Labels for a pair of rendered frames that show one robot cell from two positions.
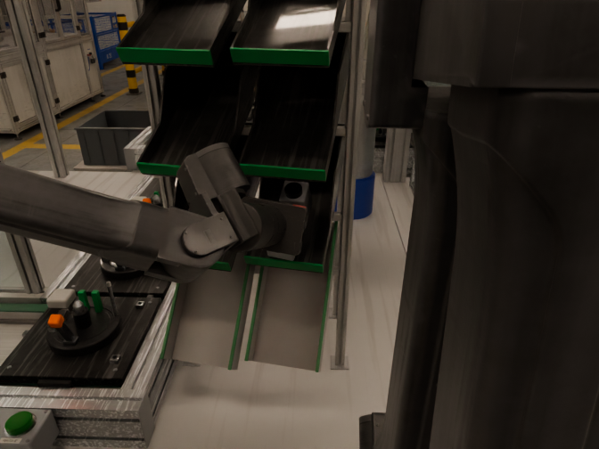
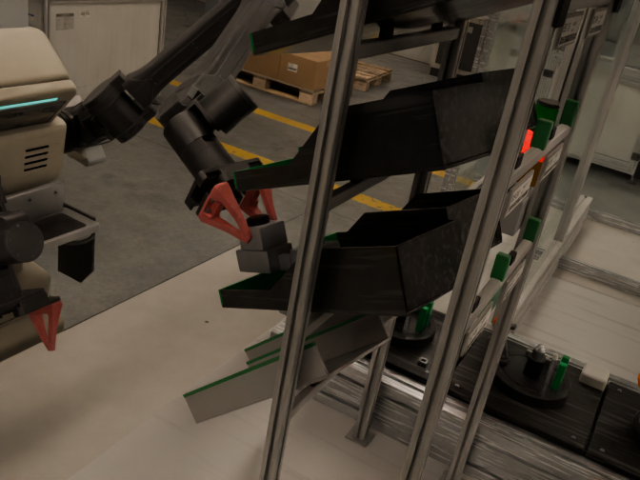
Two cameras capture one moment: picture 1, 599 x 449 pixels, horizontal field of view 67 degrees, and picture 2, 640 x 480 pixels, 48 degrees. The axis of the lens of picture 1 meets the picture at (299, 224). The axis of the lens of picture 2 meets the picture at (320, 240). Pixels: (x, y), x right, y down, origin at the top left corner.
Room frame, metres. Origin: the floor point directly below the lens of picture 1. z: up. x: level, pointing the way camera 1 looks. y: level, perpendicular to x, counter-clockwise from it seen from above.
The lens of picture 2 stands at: (1.02, -0.71, 1.67)
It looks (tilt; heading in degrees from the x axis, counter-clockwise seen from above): 25 degrees down; 113
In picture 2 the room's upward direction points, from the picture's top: 10 degrees clockwise
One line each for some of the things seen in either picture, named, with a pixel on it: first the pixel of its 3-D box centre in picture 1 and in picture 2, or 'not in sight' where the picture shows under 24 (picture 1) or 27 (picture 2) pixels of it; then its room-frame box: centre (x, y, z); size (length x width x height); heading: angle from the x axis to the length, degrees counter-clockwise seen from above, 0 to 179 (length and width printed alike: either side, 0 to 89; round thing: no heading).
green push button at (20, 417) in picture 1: (20, 424); not in sight; (0.51, 0.46, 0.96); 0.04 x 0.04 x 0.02
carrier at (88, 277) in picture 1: (127, 248); (535, 363); (0.98, 0.43, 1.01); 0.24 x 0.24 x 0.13; 88
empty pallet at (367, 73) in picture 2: not in sight; (330, 67); (-2.33, 6.52, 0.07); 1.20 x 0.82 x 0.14; 3
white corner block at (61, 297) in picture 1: (62, 301); not in sight; (0.82, 0.53, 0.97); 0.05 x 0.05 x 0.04; 88
